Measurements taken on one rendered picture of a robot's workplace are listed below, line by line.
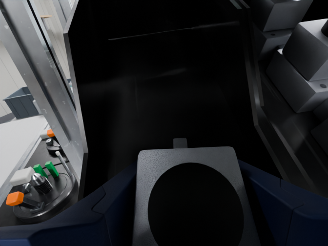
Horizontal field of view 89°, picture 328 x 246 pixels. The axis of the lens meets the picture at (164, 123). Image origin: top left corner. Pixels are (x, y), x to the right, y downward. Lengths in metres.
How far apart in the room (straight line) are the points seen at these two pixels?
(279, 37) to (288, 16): 0.02
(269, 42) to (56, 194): 0.52
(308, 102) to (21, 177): 0.65
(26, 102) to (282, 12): 2.20
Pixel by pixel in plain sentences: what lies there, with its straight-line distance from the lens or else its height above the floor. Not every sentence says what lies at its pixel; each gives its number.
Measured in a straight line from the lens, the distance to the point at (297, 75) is 0.20.
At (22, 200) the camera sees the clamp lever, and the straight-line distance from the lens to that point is 0.46.
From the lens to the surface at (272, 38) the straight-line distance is 0.24.
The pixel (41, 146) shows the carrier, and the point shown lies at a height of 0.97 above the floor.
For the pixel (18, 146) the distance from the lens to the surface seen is 1.15.
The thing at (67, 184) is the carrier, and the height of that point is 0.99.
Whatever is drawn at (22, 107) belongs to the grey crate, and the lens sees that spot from 2.30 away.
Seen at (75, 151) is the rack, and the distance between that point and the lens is 0.17.
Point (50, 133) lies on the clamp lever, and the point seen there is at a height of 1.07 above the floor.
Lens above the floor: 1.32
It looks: 31 degrees down
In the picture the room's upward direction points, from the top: 8 degrees counter-clockwise
